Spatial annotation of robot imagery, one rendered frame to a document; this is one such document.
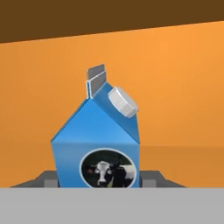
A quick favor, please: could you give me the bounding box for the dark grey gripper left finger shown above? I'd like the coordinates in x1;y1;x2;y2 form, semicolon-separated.
10;171;60;189

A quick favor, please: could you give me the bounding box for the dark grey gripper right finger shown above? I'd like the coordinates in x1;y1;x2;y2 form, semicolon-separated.
139;170;186;189

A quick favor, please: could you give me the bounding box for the blue milk carton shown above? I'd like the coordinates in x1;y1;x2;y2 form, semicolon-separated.
50;64;142;189

